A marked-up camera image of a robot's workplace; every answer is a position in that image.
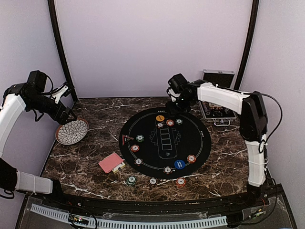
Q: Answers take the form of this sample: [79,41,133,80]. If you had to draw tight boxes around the floral ceramic plate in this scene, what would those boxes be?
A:
[55,118,89,145]

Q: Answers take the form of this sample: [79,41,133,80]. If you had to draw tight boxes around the black front table rail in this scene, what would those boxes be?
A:
[23,183,286,217]

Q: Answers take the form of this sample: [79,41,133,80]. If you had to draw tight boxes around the blue small blind button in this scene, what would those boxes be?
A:
[174,160,185,169]

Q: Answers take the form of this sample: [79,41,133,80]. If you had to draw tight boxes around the round black poker mat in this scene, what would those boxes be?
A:
[119,107,212,179]

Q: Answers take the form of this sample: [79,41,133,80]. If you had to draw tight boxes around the black frame post right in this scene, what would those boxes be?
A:
[233,0,259,90]

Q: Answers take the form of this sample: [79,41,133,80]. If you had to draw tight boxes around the orange big blind button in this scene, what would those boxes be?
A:
[156,115,165,122]

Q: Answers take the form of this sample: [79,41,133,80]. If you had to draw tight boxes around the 100 chips mat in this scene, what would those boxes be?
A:
[134,158,142,166]

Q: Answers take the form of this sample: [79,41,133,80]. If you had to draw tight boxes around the red back card deck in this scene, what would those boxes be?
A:
[98,153,123,173]

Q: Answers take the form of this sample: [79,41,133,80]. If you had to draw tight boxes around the black frame post left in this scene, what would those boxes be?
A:
[47,0,78,103]

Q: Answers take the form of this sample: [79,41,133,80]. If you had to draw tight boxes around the black frame post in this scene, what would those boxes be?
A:
[47,0,78,103]
[233,0,259,90]

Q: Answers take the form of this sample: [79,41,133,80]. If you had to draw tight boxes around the green chip stack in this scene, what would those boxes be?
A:
[125,176,137,186]

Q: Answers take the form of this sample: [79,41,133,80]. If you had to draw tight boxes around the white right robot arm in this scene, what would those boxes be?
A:
[166,74,268,187]

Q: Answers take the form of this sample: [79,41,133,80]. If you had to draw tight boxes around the triangular all in marker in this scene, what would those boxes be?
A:
[122,135,134,145]

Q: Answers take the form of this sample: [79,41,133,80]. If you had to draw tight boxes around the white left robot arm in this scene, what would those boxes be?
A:
[0,71,77,208]

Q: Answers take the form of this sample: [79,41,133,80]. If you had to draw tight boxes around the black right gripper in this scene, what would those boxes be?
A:
[165,95,193,117]

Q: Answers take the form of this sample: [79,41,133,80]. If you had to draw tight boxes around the yellow card box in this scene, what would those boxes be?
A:
[112,162,126,174]

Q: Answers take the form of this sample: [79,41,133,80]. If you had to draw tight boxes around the red 5 chips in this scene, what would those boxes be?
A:
[187,155,196,164]
[131,145,140,152]
[166,119,174,126]

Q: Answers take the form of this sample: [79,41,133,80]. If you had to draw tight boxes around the red 5 chip stack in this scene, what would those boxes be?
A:
[175,177,186,188]

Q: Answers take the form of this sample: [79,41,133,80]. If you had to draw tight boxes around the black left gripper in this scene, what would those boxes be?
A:
[27,93,77,125]

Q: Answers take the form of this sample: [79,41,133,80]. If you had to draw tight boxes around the black orange 100 chip stack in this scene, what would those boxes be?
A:
[149,177,158,186]

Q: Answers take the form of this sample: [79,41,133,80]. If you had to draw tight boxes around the aluminium poker case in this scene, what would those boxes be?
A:
[198,69,237,126]

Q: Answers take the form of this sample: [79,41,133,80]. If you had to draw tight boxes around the green chips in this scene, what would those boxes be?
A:
[176,119,183,125]
[136,135,144,142]

